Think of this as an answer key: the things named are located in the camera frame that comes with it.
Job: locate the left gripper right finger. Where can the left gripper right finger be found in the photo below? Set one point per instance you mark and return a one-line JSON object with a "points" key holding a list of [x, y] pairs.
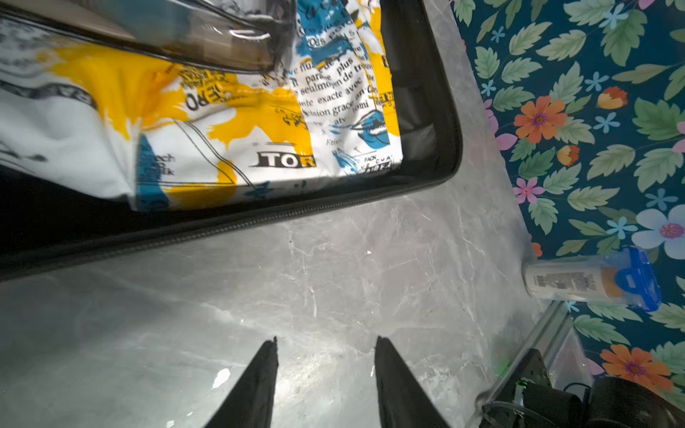
{"points": [[401, 400]]}

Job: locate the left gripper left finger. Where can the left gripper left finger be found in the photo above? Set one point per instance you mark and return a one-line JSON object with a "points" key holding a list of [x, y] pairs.
{"points": [[250, 403]]}

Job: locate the clear jar blue lid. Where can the clear jar blue lid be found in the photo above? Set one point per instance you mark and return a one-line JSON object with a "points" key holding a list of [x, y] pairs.
{"points": [[625, 277]]}

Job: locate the white black suitcase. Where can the white black suitcase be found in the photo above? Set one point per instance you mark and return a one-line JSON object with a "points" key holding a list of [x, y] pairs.
{"points": [[46, 227]]}

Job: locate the yellow white patterned shirt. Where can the yellow white patterned shirt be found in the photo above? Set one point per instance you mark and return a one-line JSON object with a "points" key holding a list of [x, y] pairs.
{"points": [[163, 135]]}

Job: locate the clear black toiletry bag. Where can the clear black toiletry bag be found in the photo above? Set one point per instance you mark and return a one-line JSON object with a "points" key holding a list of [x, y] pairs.
{"points": [[235, 36]]}

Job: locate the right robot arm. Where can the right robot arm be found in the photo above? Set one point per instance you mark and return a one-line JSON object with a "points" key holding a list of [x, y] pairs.
{"points": [[527, 399]]}

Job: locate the aluminium frame cage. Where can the aluminium frame cage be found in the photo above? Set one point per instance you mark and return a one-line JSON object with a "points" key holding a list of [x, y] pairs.
{"points": [[552, 354]]}

